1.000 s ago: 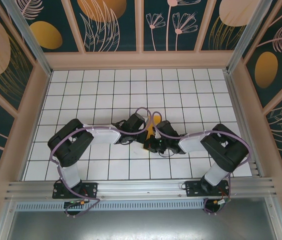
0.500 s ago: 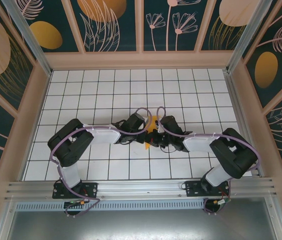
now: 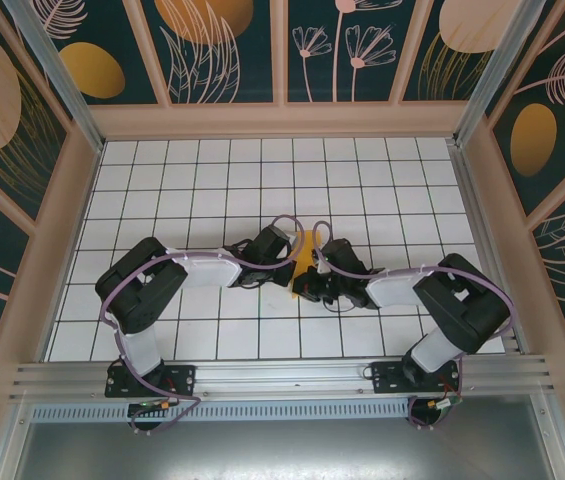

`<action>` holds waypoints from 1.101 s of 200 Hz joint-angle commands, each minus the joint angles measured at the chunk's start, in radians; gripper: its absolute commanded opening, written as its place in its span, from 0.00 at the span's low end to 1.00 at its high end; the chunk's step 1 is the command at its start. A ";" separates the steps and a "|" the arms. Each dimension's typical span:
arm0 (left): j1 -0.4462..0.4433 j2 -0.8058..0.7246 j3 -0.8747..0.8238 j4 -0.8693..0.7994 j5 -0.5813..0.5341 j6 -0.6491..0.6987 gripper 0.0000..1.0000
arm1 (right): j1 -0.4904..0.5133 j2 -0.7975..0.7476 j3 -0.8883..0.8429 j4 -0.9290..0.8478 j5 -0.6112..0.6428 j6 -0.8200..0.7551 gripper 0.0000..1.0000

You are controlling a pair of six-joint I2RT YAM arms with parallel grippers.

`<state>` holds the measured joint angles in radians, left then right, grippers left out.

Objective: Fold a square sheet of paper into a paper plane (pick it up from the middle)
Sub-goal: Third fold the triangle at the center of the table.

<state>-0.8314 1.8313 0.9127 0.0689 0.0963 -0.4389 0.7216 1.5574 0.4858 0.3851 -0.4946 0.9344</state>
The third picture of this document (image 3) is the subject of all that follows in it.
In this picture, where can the orange paper sheet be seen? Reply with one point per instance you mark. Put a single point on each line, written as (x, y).
(308, 252)

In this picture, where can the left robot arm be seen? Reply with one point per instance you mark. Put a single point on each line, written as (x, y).
(207, 272)

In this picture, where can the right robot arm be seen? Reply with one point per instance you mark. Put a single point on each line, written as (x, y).
(392, 292)

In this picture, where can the grey metal sheet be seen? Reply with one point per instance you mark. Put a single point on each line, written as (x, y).
(282, 455)

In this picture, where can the small controller board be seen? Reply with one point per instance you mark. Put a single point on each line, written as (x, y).
(444, 404)
(154, 407)

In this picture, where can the aluminium mounting rail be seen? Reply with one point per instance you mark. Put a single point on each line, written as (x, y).
(282, 380)

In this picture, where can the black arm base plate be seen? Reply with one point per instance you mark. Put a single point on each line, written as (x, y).
(182, 380)
(387, 380)

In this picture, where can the aluminium side rail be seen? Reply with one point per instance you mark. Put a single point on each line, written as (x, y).
(468, 190)

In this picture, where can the aluminium corner post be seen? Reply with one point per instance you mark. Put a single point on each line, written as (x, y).
(492, 70)
(62, 85)

